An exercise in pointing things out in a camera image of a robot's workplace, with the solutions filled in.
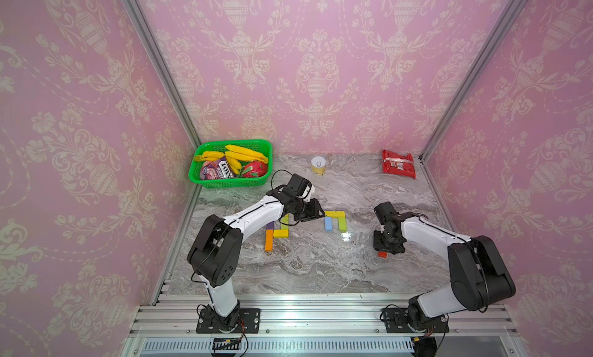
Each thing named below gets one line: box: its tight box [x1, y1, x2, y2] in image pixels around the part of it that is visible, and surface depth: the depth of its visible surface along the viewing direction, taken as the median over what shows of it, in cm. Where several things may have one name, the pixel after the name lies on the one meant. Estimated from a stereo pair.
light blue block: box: [324, 216, 333, 232], surface depth 97 cm
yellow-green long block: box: [324, 210, 346, 218], surface depth 100 cm
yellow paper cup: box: [310, 156, 327, 176], surface depth 115 cm
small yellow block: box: [273, 228, 290, 238], surface depth 96 cm
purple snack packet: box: [200, 156, 238, 181], surface depth 108 cm
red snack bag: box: [382, 149, 417, 181], surface depth 115 cm
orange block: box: [264, 228, 275, 252], surface depth 93 cm
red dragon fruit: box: [238, 159, 268, 178], surface depth 108 cm
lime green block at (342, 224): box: [338, 216, 348, 232], surface depth 99 cm
